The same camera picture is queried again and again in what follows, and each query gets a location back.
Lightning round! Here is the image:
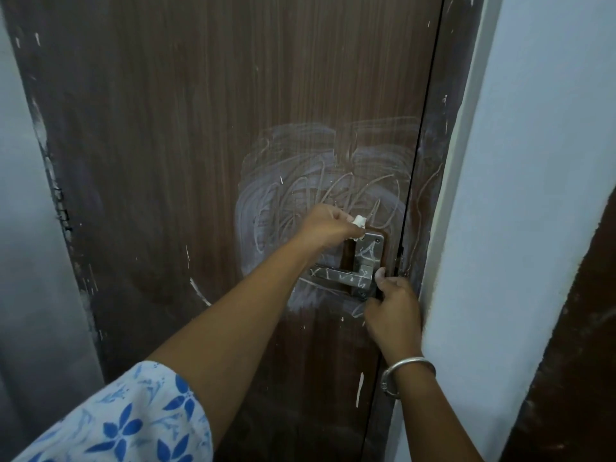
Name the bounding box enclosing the person's right forearm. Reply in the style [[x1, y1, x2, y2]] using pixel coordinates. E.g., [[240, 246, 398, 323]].
[[392, 360, 484, 462]]

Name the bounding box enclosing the person's right hand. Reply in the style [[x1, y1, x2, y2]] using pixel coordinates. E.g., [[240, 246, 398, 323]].
[[363, 266, 424, 361]]

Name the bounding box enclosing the person's left hand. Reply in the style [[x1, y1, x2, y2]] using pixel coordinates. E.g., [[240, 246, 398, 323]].
[[296, 204, 366, 258]]

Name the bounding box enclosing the dark brown door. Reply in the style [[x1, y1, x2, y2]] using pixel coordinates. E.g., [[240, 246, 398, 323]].
[[500, 187, 616, 462]]

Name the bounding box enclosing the silver bangle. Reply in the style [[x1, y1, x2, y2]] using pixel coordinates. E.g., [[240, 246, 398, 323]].
[[380, 356, 438, 399]]

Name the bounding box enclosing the silver metal door handle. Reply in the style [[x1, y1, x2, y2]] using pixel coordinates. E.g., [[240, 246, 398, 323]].
[[307, 233, 387, 302]]

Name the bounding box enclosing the person's left forearm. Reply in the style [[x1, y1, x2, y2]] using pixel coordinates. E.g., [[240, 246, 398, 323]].
[[146, 235, 318, 448]]

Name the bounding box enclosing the brown wooden door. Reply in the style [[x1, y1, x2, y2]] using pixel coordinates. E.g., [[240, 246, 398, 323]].
[[0, 0, 446, 462]]

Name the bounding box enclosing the white blue floral garment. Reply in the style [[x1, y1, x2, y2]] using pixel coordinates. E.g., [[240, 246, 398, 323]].
[[12, 360, 215, 462]]

